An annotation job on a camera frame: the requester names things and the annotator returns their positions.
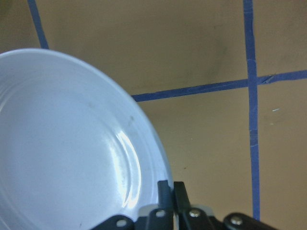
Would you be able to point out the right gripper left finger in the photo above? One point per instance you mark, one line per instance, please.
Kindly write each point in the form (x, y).
(165, 211)

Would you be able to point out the blue plate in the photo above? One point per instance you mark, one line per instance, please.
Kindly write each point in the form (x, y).
(75, 148)

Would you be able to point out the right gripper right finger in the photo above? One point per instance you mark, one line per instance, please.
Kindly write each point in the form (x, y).
(189, 217)

